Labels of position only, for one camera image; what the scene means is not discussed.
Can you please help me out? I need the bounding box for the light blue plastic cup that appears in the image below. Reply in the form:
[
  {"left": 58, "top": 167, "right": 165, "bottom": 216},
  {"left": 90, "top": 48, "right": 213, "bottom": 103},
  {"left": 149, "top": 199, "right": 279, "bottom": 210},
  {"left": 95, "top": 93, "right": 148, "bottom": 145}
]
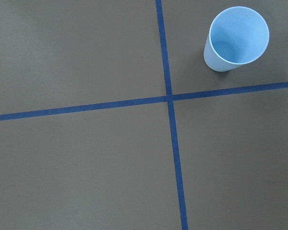
[{"left": 203, "top": 6, "right": 270, "bottom": 72}]

